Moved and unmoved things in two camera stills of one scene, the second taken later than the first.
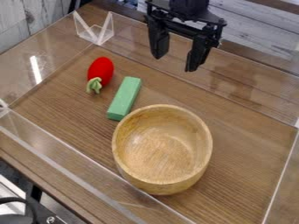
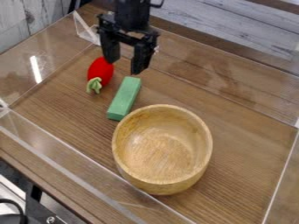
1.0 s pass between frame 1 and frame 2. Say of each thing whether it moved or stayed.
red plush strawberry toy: stayed
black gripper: moved
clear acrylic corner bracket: stayed
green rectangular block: stayed
